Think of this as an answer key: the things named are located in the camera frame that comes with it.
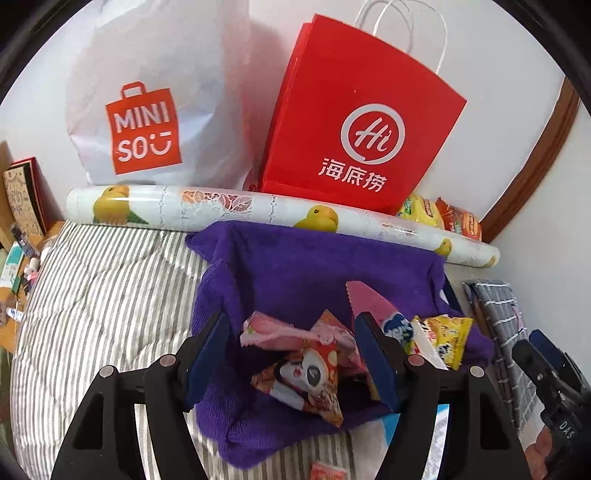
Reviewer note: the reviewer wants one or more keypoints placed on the red panda print snack packet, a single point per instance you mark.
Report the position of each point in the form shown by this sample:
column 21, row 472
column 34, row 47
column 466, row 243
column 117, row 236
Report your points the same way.
column 304, row 374

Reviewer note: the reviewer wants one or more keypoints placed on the red paper bag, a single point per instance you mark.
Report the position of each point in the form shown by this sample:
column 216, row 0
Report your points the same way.
column 351, row 115

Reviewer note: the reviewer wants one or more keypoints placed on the white plastic bag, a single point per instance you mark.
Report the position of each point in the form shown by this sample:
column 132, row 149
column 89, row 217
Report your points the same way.
column 175, row 69

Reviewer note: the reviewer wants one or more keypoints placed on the person's right hand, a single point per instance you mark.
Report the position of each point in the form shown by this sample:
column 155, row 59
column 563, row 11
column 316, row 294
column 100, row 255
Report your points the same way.
column 541, row 450

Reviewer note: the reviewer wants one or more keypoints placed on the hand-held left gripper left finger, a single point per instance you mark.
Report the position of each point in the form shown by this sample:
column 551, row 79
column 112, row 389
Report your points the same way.
column 210, row 353

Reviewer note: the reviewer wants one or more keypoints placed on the red patterned triangular snack packet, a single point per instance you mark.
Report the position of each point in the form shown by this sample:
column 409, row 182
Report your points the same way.
column 334, row 334

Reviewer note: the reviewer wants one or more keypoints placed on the pink peach print snack packet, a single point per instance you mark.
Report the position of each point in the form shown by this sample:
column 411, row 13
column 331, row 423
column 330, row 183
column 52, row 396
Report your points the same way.
column 265, row 330

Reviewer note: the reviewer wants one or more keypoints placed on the orange chips bag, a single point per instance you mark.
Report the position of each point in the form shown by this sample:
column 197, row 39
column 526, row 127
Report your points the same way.
column 461, row 219

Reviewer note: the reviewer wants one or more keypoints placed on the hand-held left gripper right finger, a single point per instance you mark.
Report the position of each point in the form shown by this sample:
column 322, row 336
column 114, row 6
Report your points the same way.
column 376, row 364

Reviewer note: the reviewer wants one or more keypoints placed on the small red snack packet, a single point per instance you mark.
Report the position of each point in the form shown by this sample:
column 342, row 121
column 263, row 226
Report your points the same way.
column 328, row 471

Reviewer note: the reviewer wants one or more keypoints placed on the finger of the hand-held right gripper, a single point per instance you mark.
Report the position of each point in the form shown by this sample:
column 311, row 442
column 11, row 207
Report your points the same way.
column 558, row 364
column 535, row 374

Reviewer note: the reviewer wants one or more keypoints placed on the yellow chips bag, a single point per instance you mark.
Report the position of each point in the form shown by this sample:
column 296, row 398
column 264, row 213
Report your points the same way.
column 420, row 210

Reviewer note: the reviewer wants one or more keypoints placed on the small white doll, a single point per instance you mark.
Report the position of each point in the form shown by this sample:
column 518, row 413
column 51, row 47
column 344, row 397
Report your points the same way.
column 34, row 270

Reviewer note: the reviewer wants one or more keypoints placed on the brown wooden frame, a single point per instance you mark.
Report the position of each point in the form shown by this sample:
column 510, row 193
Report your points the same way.
column 535, row 161

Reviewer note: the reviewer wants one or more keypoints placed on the grey plaid cloth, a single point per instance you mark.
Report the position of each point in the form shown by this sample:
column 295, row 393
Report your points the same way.
column 503, row 314

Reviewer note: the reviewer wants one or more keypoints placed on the yellow snack packet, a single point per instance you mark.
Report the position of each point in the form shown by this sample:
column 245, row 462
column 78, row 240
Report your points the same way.
column 445, row 339

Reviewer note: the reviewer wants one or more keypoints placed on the green and white box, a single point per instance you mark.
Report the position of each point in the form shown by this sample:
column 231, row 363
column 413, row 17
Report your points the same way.
column 11, row 265

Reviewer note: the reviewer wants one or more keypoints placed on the purple towel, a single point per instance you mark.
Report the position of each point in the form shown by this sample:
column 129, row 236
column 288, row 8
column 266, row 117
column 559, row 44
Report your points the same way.
column 286, row 277

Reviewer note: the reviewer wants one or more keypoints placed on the fruit print tablecloth roll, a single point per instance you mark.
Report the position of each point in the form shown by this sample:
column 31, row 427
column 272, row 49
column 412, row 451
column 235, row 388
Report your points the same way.
column 258, row 210

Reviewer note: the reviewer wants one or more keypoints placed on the striped bed sheet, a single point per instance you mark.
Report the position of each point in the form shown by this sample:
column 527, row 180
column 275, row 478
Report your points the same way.
column 106, row 300

